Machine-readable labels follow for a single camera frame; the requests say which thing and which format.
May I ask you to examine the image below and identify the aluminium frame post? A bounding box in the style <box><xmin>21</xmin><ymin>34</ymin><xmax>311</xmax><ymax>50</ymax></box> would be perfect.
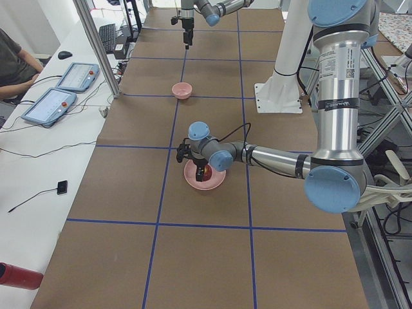
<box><xmin>73</xmin><ymin>0</ymin><xmax>120</xmax><ymax>98</ymax></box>

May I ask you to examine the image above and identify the small black square device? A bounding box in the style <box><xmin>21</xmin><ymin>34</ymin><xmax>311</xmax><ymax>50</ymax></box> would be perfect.
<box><xmin>57</xmin><ymin>180</ymin><xmax>68</xmax><ymax>195</ymax></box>

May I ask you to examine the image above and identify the blue teach pendant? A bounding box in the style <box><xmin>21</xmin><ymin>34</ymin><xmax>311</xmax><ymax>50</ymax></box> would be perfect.
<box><xmin>21</xmin><ymin>88</ymin><xmax>77</xmax><ymax>127</ymax></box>
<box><xmin>56</xmin><ymin>62</ymin><xmax>100</xmax><ymax>93</ymax></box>

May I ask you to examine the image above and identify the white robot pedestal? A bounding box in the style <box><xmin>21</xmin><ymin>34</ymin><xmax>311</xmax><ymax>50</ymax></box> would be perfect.
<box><xmin>254</xmin><ymin>0</ymin><xmax>313</xmax><ymax>114</ymax></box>

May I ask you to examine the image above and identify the black keyboard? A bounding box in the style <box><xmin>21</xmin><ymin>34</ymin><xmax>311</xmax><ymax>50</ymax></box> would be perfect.
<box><xmin>98</xmin><ymin>23</ymin><xmax>117</xmax><ymax>54</ymax></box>

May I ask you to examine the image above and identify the far blue teach pendant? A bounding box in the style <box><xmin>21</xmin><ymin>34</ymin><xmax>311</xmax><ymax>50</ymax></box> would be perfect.
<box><xmin>56</xmin><ymin>62</ymin><xmax>100</xmax><ymax>93</ymax></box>

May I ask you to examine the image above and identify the pink plate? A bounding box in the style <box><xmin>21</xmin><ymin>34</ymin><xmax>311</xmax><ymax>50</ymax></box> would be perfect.
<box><xmin>183</xmin><ymin>160</ymin><xmax>226</xmax><ymax>191</ymax></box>

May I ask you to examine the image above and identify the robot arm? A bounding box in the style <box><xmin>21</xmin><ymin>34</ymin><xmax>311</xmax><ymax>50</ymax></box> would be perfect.
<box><xmin>171</xmin><ymin>0</ymin><xmax>253</xmax><ymax>50</ymax></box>
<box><xmin>177</xmin><ymin>1</ymin><xmax>380</xmax><ymax>213</ymax></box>

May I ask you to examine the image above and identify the red apple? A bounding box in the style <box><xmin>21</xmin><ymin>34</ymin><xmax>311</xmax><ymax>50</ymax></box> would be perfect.
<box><xmin>201</xmin><ymin>164</ymin><xmax>212</xmax><ymax>182</ymax></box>

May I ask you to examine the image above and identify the brown paper table cover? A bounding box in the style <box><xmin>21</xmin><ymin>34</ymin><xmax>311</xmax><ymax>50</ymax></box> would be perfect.
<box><xmin>32</xmin><ymin>9</ymin><xmax>368</xmax><ymax>308</ymax></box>

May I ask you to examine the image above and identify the pink bowl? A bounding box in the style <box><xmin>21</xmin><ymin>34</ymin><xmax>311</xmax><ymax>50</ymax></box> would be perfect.
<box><xmin>171</xmin><ymin>82</ymin><xmax>192</xmax><ymax>100</ymax></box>

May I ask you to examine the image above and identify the near blue teach pendant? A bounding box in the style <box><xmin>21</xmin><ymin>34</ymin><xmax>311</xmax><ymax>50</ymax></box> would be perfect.
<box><xmin>21</xmin><ymin>88</ymin><xmax>77</xmax><ymax>127</ymax></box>

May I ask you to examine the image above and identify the black computer mouse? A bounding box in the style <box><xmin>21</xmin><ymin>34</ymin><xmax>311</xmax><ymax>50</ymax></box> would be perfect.
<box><xmin>57</xmin><ymin>51</ymin><xmax>73</xmax><ymax>60</ymax></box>

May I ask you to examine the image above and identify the red bottle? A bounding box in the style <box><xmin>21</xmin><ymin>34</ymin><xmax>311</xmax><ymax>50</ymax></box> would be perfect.
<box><xmin>1</xmin><ymin>263</ymin><xmax>43</xmax><ymax>290</ymax></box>

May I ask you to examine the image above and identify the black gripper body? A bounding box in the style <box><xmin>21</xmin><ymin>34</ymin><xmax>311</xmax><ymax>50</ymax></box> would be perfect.
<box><xmin>192</xmin><ymin>157</ymin><xmax>208</xmax><ymax>168</ymax></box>
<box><xmin>182</xmin><ymin>17</ymin><xmax>194</xmax><ymax>45</ymax></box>

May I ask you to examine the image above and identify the seated person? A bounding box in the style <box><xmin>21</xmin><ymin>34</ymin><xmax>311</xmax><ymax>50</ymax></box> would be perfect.
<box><xmin>1</xmin><ymin>29</ymin><xmax>43</xmax><ymax>100</ymax></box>

